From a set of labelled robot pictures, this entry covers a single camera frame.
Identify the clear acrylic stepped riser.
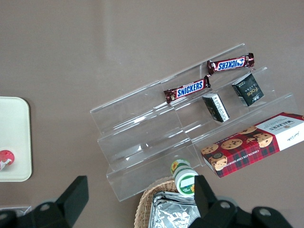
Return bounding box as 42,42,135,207
159,42,296,167
89,80,202,202

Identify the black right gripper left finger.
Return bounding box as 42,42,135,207
18,176,89,228

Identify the black Face carton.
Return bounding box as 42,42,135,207
231,73,265,107
202,93,230,123

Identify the red and white wrapped item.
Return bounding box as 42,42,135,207
0,149,16,171

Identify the light tan wicker basket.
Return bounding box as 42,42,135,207
134,179,198,228

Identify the white bottle with sunflower label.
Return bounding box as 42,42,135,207
170,159,199,197

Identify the beige rectangular tray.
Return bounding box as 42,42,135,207
0,96,33,182

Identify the clear plastic box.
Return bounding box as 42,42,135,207
0,205,31,214

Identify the silver foil packet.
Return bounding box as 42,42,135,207
149,191,201,228

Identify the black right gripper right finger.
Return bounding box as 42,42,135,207
190,174,252,228

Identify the Snickers chocolate bar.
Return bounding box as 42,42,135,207
206,52,255,76
163,75,211,103

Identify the red tartan Walkers cookie box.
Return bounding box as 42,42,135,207
200,112,304,178

